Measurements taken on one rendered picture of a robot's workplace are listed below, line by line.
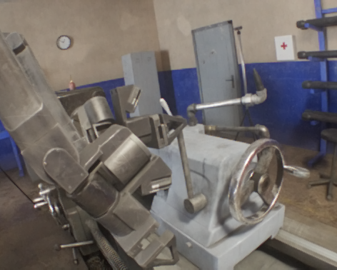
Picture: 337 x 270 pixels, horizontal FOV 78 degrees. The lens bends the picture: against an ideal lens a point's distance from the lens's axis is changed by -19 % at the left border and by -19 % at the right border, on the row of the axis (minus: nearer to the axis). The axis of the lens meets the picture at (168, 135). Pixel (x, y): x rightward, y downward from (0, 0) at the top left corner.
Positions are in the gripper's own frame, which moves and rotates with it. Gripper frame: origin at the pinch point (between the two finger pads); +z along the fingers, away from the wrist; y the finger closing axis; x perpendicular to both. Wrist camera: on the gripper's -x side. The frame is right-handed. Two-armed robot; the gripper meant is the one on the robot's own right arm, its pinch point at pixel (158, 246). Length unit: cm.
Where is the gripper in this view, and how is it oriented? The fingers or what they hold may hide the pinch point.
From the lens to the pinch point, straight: 45.6
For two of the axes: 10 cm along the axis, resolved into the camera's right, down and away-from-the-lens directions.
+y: -5.4, -1.5, 8.3
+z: 5.3, 7.0, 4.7
